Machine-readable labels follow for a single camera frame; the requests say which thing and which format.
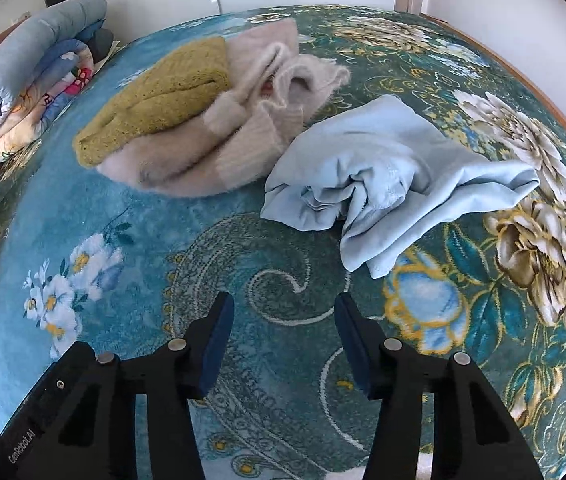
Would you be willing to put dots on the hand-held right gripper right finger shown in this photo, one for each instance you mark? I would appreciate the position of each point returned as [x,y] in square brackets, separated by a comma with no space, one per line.
[358,350]

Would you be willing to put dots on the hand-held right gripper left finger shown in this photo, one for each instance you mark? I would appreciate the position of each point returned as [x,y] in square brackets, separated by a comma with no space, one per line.
[218,340]

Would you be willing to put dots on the light blue garment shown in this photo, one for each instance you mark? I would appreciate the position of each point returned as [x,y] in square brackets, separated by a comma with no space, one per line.
[388,175]

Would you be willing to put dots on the teal floral blanket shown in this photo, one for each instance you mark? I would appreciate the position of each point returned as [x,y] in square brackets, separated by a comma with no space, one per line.
[163,230]

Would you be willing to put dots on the pink fuzzy sweater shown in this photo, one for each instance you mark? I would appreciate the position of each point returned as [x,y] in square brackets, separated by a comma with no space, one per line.
[253,135]

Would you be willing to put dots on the mustard knitted sweater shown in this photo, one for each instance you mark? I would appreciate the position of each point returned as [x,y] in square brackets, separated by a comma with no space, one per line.
[158,95]

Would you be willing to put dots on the floral folded quilt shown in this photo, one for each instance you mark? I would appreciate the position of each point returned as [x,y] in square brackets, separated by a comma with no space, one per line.
[48,105]

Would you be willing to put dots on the dark grey cloth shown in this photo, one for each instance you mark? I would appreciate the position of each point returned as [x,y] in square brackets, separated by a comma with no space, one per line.
[102,42]

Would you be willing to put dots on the light blue folded quilt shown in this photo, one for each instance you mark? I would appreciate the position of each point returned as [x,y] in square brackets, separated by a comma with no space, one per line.
[18,55]

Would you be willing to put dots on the wooden bed frame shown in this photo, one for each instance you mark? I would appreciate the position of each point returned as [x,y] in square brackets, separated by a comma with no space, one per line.
[558,95]

